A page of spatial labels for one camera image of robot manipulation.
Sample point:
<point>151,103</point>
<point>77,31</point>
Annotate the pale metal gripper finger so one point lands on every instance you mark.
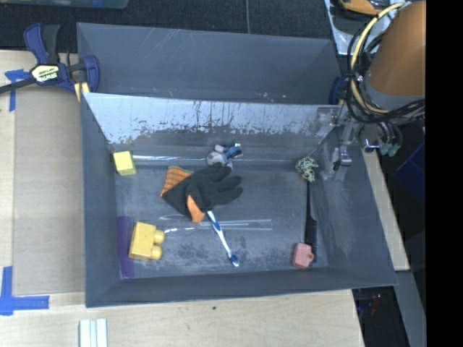
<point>345,161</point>
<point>345,153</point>

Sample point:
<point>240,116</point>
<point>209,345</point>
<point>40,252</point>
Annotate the spotted toy frog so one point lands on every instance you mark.
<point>306,168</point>

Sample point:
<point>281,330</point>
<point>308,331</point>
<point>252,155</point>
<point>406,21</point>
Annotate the pink block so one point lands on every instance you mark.
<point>302,256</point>

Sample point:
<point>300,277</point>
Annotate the grey and blue toy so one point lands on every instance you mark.
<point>221,154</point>

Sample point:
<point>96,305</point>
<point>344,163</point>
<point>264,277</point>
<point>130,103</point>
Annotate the blue and white toothbrush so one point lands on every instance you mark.
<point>222,239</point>

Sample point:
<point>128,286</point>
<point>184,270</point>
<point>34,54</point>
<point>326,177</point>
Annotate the black and orange glove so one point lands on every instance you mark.
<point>202,190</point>

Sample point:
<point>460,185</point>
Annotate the grey metal bin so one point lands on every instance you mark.
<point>202,67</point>

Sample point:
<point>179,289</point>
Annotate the yellow toy brick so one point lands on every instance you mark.
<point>143,240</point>

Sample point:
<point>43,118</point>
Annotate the small yellow block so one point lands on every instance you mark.
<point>124,163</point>

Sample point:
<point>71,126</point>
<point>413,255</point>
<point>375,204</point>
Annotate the purple flat strip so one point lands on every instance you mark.
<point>124,244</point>

